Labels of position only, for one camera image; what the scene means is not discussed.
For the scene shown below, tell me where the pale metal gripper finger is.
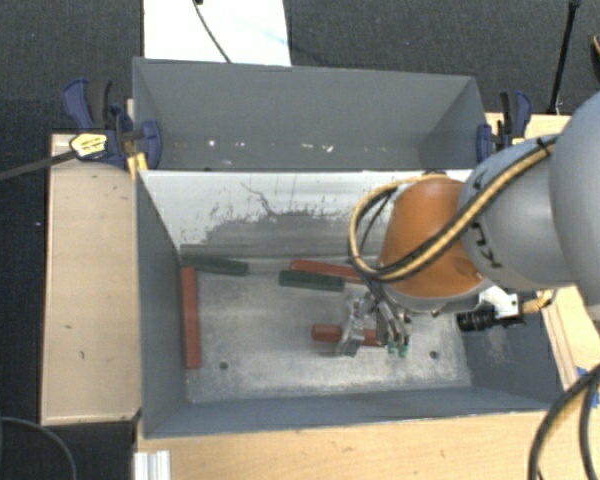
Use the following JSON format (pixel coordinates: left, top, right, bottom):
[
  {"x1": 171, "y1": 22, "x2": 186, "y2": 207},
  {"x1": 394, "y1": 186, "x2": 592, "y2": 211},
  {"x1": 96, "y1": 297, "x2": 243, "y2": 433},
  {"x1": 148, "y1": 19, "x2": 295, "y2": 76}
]
[
  {"x1": 340, "y1": 299, "x2": 364, "y2": 333},
  {"x1": 333, "y1": 334, "x2": 362, "y2": 359}
]

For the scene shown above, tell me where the red-brown block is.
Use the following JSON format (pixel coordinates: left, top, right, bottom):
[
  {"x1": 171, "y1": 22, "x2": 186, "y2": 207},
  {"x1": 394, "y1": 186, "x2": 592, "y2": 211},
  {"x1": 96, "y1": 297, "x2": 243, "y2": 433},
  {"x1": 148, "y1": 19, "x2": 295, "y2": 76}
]
[
  {"x1": 289, "y1": 258, "x2": 367, "y2": 283},
  {"x1": 180, "y1": 266, "x2": 203, "y2": 370},
  {"x1": 310, "y1": 322, "x2": 382, "y2": 348}
]

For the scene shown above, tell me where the dark green flat block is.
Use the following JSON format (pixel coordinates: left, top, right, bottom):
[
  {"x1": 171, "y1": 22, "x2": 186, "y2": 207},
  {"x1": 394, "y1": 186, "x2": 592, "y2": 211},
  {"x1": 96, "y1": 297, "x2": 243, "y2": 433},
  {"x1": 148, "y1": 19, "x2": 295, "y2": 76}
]
[
  {"x1": 179, "y1": 252, "x2": 250, "y2": 278},
  {"x1": 278, "y1": 269, "x2": 345, "y2": 293}
]

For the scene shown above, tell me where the grey metal bin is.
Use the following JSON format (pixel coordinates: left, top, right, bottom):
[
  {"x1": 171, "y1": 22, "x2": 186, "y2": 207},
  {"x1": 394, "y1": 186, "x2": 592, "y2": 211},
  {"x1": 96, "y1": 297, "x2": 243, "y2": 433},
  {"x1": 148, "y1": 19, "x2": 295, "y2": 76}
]
[{"x1": 131, "y1": 56, "x2": 564, "y2": 440}]

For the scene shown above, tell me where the pale wood flat board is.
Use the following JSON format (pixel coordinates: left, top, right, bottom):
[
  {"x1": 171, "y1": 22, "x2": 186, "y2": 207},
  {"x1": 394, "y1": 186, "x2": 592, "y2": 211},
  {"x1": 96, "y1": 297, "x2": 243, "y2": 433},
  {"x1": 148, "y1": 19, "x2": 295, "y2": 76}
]
[{"x1": 40, "y1": 133, "x2": 143, "y2": 426}]

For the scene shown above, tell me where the black cylinder on white bracket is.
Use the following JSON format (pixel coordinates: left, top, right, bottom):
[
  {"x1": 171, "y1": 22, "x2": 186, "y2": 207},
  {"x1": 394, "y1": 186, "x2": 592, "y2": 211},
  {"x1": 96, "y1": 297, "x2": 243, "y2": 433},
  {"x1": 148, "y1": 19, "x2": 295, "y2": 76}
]
[{"x1": 455, "y1": 285, "x2": 525, "y2": 333}]

